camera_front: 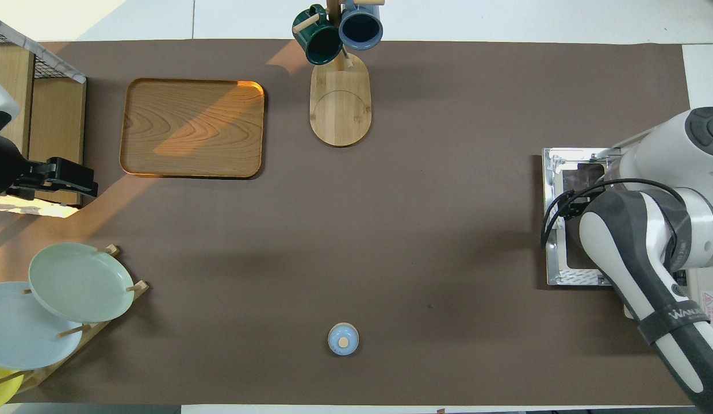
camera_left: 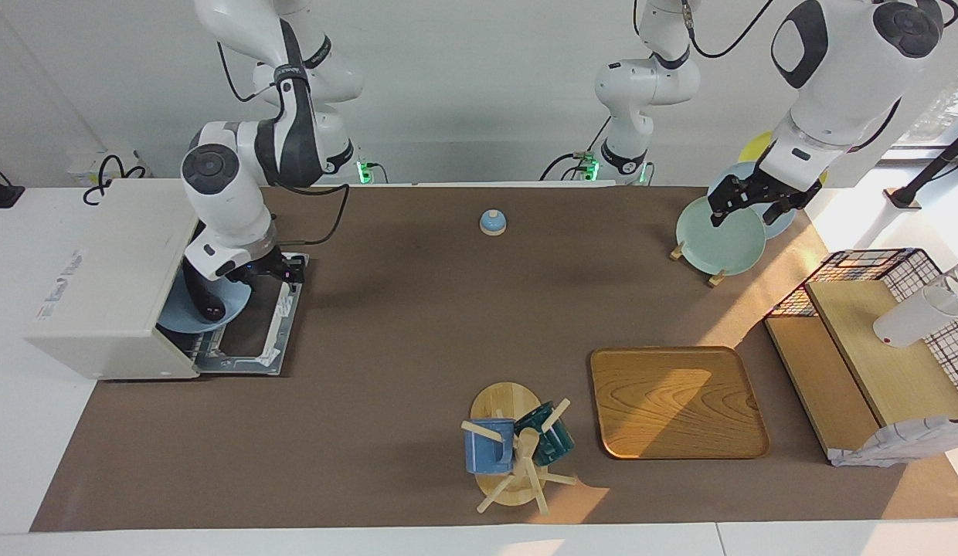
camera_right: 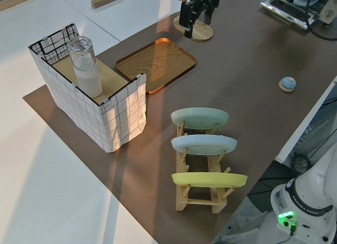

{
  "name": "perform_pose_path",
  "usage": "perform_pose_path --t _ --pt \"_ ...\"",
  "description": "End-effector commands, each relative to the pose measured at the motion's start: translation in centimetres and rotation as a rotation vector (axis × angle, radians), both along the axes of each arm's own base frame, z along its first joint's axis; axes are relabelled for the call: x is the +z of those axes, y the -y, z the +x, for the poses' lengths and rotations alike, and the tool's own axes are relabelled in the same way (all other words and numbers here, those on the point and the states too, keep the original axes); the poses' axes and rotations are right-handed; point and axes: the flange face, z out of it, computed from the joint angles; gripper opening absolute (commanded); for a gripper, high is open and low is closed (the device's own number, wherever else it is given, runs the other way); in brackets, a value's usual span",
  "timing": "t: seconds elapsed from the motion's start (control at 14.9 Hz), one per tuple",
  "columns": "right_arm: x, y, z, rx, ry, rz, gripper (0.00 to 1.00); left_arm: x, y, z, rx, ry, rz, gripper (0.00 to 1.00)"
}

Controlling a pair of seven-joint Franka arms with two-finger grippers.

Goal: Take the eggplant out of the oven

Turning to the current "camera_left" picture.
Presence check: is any loose black cable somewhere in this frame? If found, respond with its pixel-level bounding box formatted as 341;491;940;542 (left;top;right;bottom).
82;154;150;207

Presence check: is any wooden stepped shelf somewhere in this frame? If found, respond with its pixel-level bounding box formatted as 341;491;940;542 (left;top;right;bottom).
763;278;958;464

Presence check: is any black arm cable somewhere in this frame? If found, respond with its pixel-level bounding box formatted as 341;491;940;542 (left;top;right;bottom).
634;0;775;61
215;42;353;249

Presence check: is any black wire mesh panel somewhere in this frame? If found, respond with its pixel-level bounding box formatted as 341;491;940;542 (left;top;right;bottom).
763;248;958;410

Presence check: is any brown table mat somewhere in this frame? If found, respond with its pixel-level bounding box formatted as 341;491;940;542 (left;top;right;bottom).
29;184;958;534

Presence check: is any wooden serving tray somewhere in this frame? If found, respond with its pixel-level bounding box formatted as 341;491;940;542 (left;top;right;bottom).
589;345;772;461

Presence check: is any dark green mug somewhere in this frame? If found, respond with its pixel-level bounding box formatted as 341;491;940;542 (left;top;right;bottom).
513;401;577;469

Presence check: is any wooden plate rack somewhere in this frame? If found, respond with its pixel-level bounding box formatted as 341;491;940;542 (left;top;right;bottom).
669;239;748;288

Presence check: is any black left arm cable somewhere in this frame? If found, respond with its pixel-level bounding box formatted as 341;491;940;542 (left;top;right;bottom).
634;0;775;61

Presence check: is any light blue racked plate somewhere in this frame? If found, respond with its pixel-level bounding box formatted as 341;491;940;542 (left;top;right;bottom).
706;161;797;241

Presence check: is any wooden mug tree stand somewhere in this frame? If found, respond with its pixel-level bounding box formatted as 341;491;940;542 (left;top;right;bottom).
459;381;579;517

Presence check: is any white cylindrical cup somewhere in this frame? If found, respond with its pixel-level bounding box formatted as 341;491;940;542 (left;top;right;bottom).
872;280;958;349

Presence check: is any glass oven door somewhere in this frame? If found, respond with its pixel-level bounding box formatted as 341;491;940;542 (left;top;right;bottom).
192;253;311;378

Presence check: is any blue mug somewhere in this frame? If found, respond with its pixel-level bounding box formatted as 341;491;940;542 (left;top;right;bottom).
463;417;518;476

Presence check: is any pale green plate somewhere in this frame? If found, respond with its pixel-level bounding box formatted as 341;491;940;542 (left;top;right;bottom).
675;195;768;277

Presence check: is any cream toaster oven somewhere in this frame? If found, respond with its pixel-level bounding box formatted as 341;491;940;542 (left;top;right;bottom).
23;178;204;381

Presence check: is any light blue ridged plate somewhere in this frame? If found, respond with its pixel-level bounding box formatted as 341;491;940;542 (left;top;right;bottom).
156;272;254;335

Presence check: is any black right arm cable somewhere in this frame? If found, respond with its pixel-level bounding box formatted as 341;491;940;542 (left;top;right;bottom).
215;42;353;249

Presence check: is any dark purple eggplant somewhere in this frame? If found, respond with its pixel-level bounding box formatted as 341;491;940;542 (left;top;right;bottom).
183;261;232;323

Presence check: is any yellow plate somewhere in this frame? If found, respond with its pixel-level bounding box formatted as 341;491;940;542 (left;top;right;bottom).
737;131;829;188

